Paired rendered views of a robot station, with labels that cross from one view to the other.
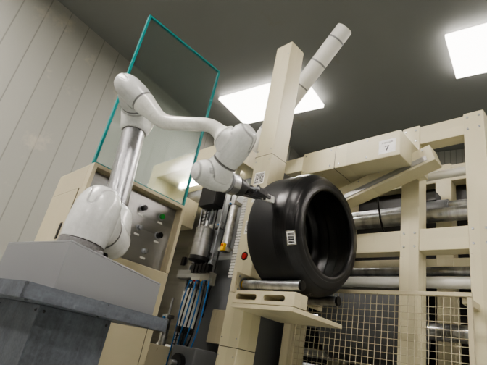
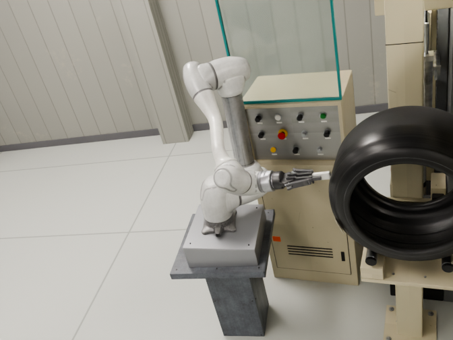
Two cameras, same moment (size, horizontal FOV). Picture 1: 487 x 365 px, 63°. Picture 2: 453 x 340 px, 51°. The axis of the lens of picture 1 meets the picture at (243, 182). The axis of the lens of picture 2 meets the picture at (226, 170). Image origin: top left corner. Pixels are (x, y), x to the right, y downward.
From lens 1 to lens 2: 2.38 m
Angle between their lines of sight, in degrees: 86
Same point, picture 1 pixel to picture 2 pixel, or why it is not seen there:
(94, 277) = (206, 258)
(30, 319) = not seen: hidden behind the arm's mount
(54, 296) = (185, 276)
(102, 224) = (212, 213)
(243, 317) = not seen: hidden behind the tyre
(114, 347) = (320, 219)
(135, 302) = (240, 262)
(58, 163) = not seen: outside the picture
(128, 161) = (232, 131)
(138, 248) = (313, 148)
